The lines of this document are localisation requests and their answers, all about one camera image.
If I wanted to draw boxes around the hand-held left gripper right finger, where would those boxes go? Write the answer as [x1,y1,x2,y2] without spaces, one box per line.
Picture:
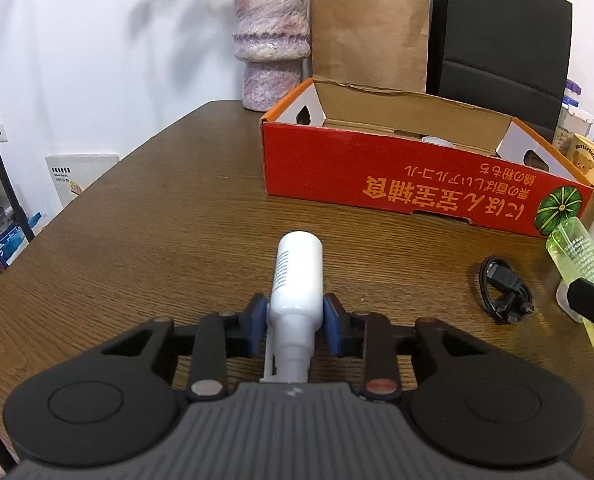
[323,292,498,403]

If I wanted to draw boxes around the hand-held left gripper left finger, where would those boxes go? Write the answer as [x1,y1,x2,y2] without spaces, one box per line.
[100,294,269,402]

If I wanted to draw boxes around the green spray bottle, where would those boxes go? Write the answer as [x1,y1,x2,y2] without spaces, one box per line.
[546,219,594,356]

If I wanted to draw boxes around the white spray bottle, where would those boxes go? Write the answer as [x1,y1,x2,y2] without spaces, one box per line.
[259,231,324,383]

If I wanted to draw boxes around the red cardboard box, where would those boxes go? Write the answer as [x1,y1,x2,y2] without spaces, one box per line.
[260,78,594,237]

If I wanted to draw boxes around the yellow bear mug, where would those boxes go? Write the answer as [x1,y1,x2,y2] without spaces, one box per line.
[566,134,594,193]

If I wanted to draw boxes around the clear oats container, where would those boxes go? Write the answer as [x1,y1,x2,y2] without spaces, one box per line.
[553,107,594,153]

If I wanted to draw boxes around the white board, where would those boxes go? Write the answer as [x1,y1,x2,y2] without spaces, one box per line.
[46,154,120,208]

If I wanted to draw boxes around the blue paper packages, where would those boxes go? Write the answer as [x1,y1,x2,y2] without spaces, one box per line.
[0,212,43,267]

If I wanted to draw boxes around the black paper bag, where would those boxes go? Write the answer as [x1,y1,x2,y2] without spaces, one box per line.
[426,0,574,131]

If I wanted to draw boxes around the purple marbled vase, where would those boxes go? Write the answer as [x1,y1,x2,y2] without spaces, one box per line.
[233,0,310,112]

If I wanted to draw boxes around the brown paper bag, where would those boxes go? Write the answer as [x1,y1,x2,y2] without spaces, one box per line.
[311,0,430,95]

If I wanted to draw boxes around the thin black cable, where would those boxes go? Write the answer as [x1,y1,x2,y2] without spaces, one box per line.
[478,256,535,323]

